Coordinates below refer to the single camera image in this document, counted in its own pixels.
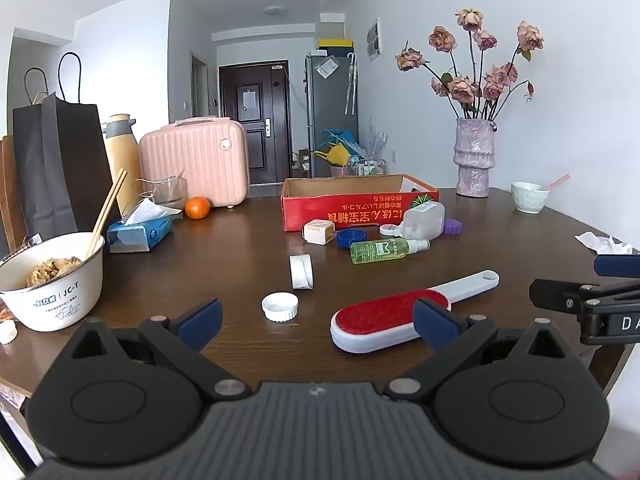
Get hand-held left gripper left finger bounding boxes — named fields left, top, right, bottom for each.
left=65, top=298, right=252, bottom=403

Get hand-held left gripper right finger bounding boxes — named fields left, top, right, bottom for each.
left=384, top=297, right=577, bottom=403

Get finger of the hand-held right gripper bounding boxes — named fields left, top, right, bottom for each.
left=593, top=254, right=640, bottom=279
left=529, top=278, right=640, bottom=313

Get red white lint brush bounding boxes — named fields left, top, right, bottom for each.
left=330, top=270, right=501, bottom=355

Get green spray bottle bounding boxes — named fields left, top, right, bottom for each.
left=350, top=238, right=431, bottom=265

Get translucent plastic bottle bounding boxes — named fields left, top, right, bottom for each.
left=399, top=200, right=446, bottom=241

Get red cardboard box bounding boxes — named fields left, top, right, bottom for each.
left=280, top=173, right=440, bottom=232

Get crumpled white tissue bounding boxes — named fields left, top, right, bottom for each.
left=574, top=232, right=635, bottom=257

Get white ridged bottle cap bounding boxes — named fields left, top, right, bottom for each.
left=261, top=292, right=301, bottom=322

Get pale green bowl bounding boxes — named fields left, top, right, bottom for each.
left=510, top=181, right=550, bottom=215

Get white tape roll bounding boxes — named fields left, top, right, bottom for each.
left=289, top=253, right=315, bottom=291

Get blue tissue pack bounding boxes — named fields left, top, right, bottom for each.
left=106, top=198, right=174, bottom=254

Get tangerine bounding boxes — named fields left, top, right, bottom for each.
left=184, top=196, right=211, bottom=220

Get blue bottle cap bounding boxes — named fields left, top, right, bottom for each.
left=335, top=228, right=369, bottom=249

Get clear glass cup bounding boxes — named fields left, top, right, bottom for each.
left=131, top=174, right=189, bottom=212

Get small yellow white box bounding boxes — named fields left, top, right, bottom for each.
left=302, top=219, right=337, bottom=246

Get white enamel bowl with food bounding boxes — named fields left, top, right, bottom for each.
left=0, top=232, right=106, bottom=332

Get wooden chopstick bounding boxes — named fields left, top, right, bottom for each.
left=87, top=170, right=129, bottom=260
left=84, top=168, right=126, bottom=261

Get purple ceramic vase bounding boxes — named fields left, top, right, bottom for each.
left=453, top=118, right=499, bottom=199

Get pink suitcase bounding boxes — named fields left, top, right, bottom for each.
left=138, top=116, right=251, bottom=210

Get metal storage trolley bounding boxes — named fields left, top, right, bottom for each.
left=350, top=156, right=387, bottom=177

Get dark brown entrance door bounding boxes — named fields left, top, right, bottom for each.
left=218, top=59, right=292, bottom=187

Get yellow thermos bottle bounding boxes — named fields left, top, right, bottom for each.
left=101, top=113, right=144, bottom=219

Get pale dried branches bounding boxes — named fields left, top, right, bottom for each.
left=357, top=119, right=391, bottom=161

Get yellow bag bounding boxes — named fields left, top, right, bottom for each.
left=314, top=142, right=352, bottom=167

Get blue bag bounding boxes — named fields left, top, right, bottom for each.
left=321, top=128, right=360, bottom=153

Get black paper bag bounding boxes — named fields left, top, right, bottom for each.
left=12, top=52, right=115, bottom=243

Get dried pink rose bouquet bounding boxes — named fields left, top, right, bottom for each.
left=395, top=7, right=546, bottom=122

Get grey refrigerator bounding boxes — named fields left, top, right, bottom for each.
left=305, top=51, right=360, bottom=180

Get grey side door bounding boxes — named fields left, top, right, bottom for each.
left=190, top=50, right=210, bottom=120

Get clear folded umbrella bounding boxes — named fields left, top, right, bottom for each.
left=344, top=51, right=359, bottom=116

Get yellow black box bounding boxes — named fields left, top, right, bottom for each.
left=318, top=37, right=354, bottom=56

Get white wall panel box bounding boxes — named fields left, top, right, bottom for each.
left=365, top=16, right=383, bottom=63

